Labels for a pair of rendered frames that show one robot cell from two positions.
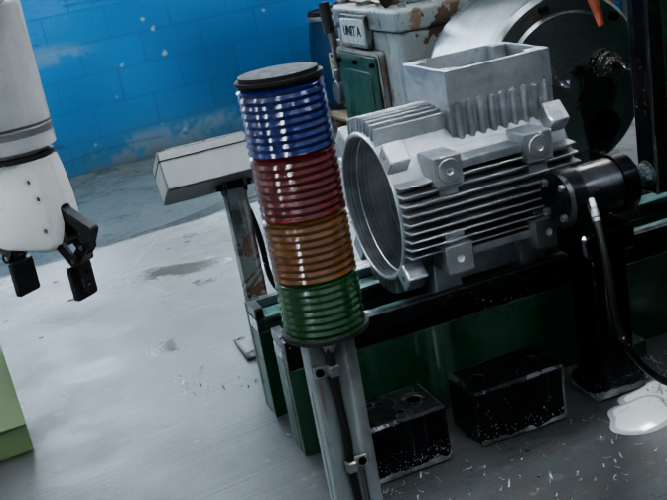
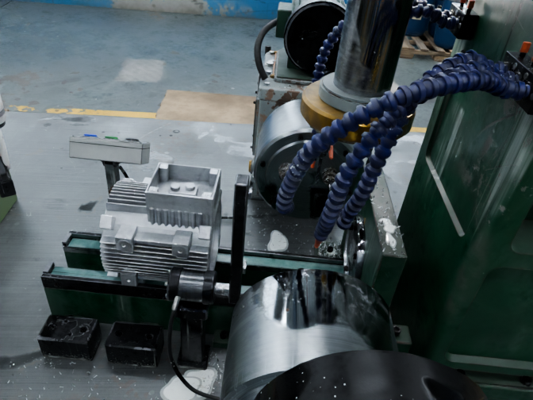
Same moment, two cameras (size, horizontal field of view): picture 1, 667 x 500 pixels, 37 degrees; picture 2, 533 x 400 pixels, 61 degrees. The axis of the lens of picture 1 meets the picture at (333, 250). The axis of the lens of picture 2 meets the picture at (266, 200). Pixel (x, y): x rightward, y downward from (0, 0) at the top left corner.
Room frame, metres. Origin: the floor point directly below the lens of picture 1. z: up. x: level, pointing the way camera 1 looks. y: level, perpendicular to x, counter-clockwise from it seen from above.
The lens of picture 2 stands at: (0.43, -0.53, 1.62)
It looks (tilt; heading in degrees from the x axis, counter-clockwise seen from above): 36 degrees down; 17
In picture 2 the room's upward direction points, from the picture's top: 6 degrees clockwise
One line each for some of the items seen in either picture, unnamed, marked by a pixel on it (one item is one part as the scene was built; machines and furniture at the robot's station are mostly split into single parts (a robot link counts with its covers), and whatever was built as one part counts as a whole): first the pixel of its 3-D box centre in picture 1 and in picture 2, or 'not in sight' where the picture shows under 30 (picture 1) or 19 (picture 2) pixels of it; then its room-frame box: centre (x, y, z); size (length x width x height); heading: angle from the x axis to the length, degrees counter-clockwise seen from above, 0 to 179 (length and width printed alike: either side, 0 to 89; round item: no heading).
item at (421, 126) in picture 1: (456, 184); (166, 232); (1.03, -0.14, 1.02); 0.20 x 0.19 x 0.19; 107
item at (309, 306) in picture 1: (320, 300); not in sight; (0.67, 0.02, 1.05); 0.06 x 0.06 x 0.04
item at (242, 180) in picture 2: (646, 63); (237, 244); (0.94, -0.33, 1.12); 0.04 x 0.03 x 0.26; 107
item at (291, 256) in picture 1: (309, 240); not in sight; (0.67, 0.02, 1.10); 0.06 x 0.06 x 0.04
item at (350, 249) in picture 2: not in sight; (352, 251); (1.14, -0.50, 1.02); 0.15 x 0.02 x 0.15; 17
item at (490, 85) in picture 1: (477, 89); (185, 195); (1.04, -0.18, 1.11); 0.12 x 0.11 x 0.07; 107
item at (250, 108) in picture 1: (285, 115); not in sight; (0.67, 0.02, 1.19); 0.06 x 0.06 x 0.04
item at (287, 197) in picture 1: (297, 180); not in sight; (0.67, 0.02, 1.14); 0.06 x 0.06 x 0.04
